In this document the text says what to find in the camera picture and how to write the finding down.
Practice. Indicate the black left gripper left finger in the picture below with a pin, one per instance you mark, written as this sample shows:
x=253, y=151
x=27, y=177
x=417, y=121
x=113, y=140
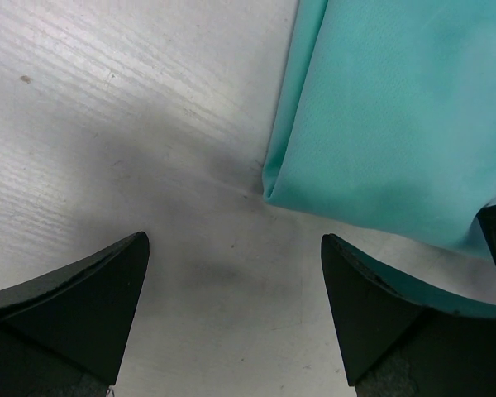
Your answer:
x=64, y=333

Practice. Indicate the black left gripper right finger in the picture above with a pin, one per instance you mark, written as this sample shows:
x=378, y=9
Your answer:
x=400, y=336

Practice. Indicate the teal t-shirt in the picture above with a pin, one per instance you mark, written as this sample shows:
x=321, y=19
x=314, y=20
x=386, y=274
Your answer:
x=387, y=118

